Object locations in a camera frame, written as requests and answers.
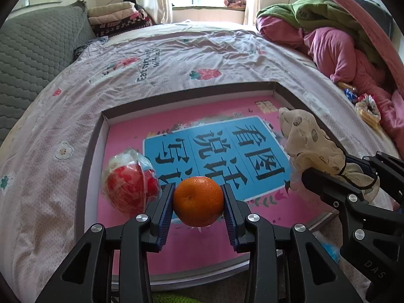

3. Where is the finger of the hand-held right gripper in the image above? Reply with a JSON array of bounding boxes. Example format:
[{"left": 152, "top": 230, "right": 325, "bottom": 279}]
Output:
[
  {"left": 344, "top": 151, "right": 404, "bottom": 196},
  {"left": 301, "top": 167, "right": 404, "bottom": 247}
]

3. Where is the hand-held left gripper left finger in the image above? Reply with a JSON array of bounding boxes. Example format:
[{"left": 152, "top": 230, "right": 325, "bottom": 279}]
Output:
[{"left": 35, "top": 183, "right": 176, "bottom": 303}]

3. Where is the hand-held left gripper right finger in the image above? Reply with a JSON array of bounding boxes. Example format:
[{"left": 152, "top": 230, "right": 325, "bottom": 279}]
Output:
[{"left": 220, "top": 184, "right": 363, "bottom": 303}]

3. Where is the orange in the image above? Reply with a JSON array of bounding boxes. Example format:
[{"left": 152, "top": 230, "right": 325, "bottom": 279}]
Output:
[{"left": 173, "top": 177, "right": 224, "bottom": 227}]

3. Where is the blue toy egg packet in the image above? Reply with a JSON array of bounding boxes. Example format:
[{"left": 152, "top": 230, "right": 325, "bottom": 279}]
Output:
[{"left": 312, "top": 230, "right": 343, "bottom": 264}]

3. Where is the cream dotted cloth pouch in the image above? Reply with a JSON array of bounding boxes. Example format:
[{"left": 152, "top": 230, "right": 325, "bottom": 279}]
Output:
[{"left": 278, "top": 107, "right": 384, "bottom": 203}]

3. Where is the red toy egg packet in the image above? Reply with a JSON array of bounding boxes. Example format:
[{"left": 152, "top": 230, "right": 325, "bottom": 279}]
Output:
[{"left": 102, "top": 148, "right": 160, "bottom": 218}]

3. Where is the green fuzzy ring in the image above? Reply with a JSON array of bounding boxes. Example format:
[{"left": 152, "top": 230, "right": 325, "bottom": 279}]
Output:
[{"left": 151, "top": 292, "right": 203, "bottom": 303}]

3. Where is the shallow grey cardboard box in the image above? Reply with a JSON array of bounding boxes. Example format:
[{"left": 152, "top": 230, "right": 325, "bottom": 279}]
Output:
[{"left": 75, "top": 81, "right": 344, "bottom": 286}]

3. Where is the yellow biscuit packet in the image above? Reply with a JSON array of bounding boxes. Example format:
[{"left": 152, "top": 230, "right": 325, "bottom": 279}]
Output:
[{"left": 354, "top": 93, "right": 382, "bottom": 129}]

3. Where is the pink picture book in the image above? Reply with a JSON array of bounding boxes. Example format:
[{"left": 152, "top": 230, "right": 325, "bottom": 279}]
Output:
[{"left": 98, "top": 95, "right": 335, "bottom": 278}]

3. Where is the pink duvet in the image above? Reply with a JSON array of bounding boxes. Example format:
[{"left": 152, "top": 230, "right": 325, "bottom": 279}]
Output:
[{"left": 256, "top": 16, "right": 404, "bottom": 158}]

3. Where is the pink quilted pad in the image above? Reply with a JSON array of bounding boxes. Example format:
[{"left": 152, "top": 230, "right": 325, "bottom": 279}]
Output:
[{"left": 300, "top": 0, "right": 404, "bottom": 102}]

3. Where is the green blanket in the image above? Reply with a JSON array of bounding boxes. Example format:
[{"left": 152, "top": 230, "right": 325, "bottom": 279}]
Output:
[{"left": 256, "top": 0, "right": 389, "bottom": 67}]

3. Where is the dark patterned cloth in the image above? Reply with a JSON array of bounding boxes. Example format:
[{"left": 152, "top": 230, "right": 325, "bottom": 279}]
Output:
[{"left": 73, "top": 36, "right": 109, "bottom": 60}]

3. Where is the grey quilted headboard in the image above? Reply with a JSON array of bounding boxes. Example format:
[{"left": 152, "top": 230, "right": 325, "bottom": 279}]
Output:
[{"left": 0, "top": 2, "right": 97, "bottom": 146}]

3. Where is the stack of folded blankets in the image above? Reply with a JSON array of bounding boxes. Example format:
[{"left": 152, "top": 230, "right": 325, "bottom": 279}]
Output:
[{"left": 87, "top": 1, "right": 155, "bottom": 37}]

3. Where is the black wall television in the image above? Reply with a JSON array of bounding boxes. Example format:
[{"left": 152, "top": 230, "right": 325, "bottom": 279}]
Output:
[{"left": 347, "top": 0, "right": 395, "bottom": 38}]

